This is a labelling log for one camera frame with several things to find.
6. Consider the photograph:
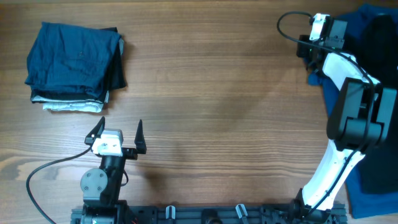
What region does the white rail clip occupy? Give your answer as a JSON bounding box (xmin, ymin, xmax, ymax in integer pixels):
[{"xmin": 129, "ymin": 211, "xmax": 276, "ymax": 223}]
[
  {"xmin": 165, "ymin": 205, "xmax": 176, "ymax": 220},
  {"xmin": 235, "ymin": 203, "xmax": 249, "ymax": 224}
]

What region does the folded dark blue garment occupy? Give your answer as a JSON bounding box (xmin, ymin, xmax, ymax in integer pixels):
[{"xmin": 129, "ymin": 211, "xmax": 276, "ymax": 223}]
[{"xmin": 25, "ymin": 22, "xmax": 121, "ymax": 98}]

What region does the left white rail clip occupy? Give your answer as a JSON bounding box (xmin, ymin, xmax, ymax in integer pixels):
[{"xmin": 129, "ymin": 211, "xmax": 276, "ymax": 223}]
[{"xmin": 165, "ymin": 205, "xmax": 176, "ymax": 220}]

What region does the folded white garment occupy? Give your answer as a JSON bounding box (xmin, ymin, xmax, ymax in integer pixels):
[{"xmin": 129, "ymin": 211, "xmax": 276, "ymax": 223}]
[{"xmin": 30, "ymin": 39, "xmax": 124, "ymax": 113}]

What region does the left black cable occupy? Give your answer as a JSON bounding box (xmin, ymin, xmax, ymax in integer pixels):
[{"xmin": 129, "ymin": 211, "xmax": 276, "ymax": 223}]
[{"xmin": 25, "ymin": 146, "xmax": 94, "ymax": 224}]

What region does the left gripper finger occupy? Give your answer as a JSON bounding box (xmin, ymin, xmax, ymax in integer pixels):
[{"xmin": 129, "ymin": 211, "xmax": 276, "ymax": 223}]
[
  {"xmin": 85, "ymin": 116, "xmax": 105, "ymax": 144},
  {"xmin": 134, "ymin": 119, "xmax": 147, "ymax": 154}
]

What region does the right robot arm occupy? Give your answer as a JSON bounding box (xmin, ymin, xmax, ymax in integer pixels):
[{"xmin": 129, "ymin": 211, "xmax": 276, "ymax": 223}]
[{"xmin": 287, "ymin": 13, "xmax": 397, "ymax": 223}]

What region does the folded black garment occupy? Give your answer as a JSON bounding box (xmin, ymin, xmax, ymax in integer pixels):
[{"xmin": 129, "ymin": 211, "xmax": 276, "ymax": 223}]
[{"xmin": 30, "ymin": 38, "xmax": 127, "ymax": 103}]

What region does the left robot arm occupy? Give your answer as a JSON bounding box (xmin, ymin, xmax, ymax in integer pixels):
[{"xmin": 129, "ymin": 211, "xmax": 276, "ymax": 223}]
[{"xmin": 71, "ymin": 117, "xmax": 147, "ymax": 224}]

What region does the right black cable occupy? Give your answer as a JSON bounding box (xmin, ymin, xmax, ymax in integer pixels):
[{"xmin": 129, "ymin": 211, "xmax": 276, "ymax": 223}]
[{"xmin": 276, "ymin": 11, "xmax": 379, "ymax": 218}]

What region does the black polo shirt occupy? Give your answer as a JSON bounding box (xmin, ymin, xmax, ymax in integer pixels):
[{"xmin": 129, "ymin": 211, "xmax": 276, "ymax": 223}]
[{"xmin": 346, "ymin": 15, "xmax": 397, "ymax": 194}]

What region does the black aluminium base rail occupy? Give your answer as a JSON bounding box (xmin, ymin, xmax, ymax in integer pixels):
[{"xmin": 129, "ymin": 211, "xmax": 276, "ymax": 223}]
[{"xmin": 70, "ymin": 203, "xmax": 348, "ymax": 224}]

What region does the black cable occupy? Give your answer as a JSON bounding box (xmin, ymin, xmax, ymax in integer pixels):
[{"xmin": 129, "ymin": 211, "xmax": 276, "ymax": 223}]
[
  {"xmin": 276, "ymin": 11, "xmax": 379, "ymax": 218},
  {"xmin": 25, "ymin": 146, "xmax": 94, "ymax": 224}
]

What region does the blue polo shirt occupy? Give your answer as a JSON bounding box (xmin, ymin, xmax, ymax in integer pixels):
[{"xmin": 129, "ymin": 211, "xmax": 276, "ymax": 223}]
[{"xmin": 304, "ymin": 3, "xmax": 398, "ymax": 219}]

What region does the right white rail clip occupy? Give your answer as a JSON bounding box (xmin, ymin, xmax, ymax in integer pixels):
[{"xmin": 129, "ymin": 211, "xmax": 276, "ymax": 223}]
[{"xmin": 235, "ymin": 203, "xmax": 249, "ymax": 224}]

